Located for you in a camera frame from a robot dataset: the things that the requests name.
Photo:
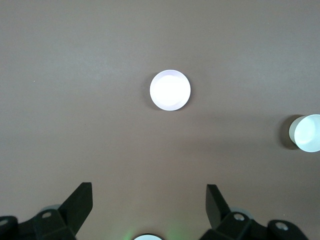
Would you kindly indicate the pink bowl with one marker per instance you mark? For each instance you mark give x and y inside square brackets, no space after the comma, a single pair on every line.
[170,90]

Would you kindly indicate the white bowl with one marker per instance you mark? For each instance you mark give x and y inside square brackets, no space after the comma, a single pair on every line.
[308,133]

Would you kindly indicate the brown table cover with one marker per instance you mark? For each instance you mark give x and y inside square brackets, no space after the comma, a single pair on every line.
[75,75]

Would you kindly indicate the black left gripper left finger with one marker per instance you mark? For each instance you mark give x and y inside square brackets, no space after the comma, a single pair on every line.
[62,225]

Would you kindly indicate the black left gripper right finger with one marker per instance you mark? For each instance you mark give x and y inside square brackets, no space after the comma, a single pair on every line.
[225,227]

